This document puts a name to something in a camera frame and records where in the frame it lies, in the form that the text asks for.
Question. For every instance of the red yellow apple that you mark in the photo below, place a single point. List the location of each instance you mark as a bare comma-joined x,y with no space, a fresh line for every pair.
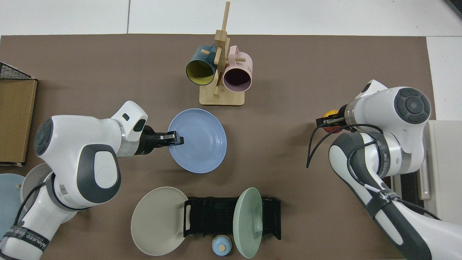
330,128

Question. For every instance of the beige plate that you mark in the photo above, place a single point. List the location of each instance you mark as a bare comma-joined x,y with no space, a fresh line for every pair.
158,220

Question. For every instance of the black dish rack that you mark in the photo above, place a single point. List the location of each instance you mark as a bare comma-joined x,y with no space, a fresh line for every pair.
213,216

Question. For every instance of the green plate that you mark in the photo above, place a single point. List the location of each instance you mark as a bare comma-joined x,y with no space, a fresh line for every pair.
247,224

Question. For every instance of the grey plate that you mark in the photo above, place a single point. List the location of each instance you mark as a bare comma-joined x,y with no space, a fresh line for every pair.
34,177

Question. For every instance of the light blue plate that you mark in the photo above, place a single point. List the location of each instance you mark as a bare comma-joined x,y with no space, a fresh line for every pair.
9,202

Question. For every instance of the wooden mug stand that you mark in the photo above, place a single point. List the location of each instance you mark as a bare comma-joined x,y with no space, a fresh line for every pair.
222,99

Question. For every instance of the brown table cloth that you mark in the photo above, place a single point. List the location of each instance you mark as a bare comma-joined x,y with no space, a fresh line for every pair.
288,72

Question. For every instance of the dark teal mug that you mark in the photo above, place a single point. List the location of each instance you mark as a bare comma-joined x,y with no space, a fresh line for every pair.
196,59

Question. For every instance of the pink mug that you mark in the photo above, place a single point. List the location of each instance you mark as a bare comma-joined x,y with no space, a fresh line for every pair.
243,63

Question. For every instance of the small blue round thing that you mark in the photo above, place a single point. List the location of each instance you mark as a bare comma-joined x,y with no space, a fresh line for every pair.
221,245

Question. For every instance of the pale toaster oven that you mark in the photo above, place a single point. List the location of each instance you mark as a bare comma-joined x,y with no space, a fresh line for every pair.
445,162

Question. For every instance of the dark grey corner object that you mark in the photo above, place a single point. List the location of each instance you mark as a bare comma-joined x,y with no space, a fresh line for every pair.
455,6

